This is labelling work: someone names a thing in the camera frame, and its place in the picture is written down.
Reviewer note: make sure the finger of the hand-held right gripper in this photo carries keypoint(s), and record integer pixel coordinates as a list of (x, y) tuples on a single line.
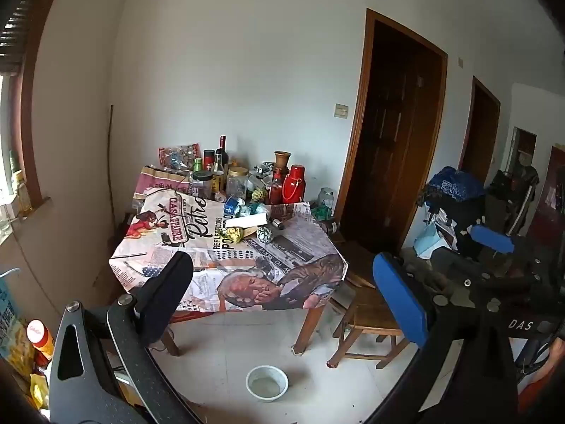
[(492, 237), (499, 281)]

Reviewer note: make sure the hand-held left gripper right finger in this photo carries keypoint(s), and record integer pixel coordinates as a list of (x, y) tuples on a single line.
[(399, 300)]

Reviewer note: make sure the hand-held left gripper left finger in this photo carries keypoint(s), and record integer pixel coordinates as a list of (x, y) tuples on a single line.
[(167, 291)]

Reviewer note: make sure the yellow green wrapper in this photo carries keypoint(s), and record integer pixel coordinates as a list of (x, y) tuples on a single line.
[(231, 234)]

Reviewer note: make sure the white paper box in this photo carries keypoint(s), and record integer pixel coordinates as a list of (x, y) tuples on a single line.
[(245, 221)]

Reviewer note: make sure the crushed blue can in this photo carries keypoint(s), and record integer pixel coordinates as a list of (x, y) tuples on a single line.
[(233, 206)]

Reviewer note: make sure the green white ball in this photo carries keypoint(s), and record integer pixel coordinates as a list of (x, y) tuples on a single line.
[(265, 234)]

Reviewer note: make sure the teal wrapper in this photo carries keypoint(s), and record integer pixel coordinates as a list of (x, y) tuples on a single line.
[(258, 210)]

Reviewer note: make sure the small black silver cylinder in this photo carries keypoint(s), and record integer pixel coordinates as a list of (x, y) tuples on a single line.
[(278, 224)]

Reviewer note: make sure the white plastic bucket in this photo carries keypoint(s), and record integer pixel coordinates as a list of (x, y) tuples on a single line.
[(267, 386)]

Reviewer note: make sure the wooden stool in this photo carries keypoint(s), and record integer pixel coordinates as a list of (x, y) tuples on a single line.
[(366, 313)]

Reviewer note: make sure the black bag pile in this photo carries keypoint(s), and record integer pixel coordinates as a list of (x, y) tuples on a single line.
[(459, 218)]

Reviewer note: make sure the black hanging clothes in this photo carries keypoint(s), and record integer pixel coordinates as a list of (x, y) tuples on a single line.
[(516, 190)]

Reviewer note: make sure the light blue face mask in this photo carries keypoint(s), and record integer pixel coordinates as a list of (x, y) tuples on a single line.
[(430, 240)]

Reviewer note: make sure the blue patterned cloth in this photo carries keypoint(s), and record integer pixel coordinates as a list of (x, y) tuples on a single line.
[(454, 185)]

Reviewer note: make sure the red door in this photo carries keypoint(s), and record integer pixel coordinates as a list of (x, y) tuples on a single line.
[(549, 194)]

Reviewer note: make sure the narrow brown wooden door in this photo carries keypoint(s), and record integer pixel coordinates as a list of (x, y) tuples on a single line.
[(481, 141)]

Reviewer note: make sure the pink printed sack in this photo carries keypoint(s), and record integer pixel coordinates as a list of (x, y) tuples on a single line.
[(154, 181)]

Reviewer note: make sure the black lid clear jar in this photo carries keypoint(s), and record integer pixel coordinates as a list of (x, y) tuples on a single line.
[(202, 184)]

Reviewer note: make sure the green net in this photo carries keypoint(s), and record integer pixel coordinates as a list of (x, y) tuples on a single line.
[(321, 210)]

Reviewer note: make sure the wooden table with printed cloth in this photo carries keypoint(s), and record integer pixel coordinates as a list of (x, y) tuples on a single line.
[(287, 247)]

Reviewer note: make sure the glass bottle yellow label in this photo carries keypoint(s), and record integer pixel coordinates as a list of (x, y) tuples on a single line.
[(217, 176)]

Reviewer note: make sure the clear glass jar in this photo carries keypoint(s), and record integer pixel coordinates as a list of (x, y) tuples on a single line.
[(326, 197)]

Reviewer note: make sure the green cap bottle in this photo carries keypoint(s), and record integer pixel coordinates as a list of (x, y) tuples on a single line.
[(197, 165)]

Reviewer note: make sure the gold lid clear jar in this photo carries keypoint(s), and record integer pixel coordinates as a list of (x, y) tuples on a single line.
[(237, 182)]

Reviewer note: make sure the orange bottle white cap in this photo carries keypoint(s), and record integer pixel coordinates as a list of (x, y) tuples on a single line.
[(42, 340)]

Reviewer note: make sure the dark wooden door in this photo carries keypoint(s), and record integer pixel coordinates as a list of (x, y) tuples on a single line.
[(397, 141)]

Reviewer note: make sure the red snack packet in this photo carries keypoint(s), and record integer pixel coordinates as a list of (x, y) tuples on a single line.
[(176, 157)]

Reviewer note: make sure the red sauce bottle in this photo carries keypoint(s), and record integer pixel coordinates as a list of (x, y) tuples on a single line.
[(276, 190)]

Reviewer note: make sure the dark wine bottle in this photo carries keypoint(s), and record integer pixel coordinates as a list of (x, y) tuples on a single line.
[(223, 152)]

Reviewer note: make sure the thin wooden stick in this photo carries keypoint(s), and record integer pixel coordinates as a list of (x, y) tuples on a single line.
[(109, 150)]

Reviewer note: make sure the silver metal object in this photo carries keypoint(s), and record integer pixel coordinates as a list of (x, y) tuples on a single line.
[(264, 169)]

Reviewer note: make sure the red thermos flask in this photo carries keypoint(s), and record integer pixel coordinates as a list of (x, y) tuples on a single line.
[(294, 185)]

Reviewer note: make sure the blue printed packet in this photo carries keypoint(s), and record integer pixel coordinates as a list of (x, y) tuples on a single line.
[(6, 309)]

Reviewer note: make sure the yellow packet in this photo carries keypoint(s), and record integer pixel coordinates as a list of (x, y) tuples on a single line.
[(37, 388)]

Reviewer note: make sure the brown clay vase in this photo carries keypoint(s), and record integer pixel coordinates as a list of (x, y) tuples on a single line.
[(282, 160)]

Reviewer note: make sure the beige light switch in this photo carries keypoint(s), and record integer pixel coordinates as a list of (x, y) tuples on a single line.
[(340, 110)]

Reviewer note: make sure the wooden window frame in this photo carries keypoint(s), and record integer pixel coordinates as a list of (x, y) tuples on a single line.
[(26, 110)]

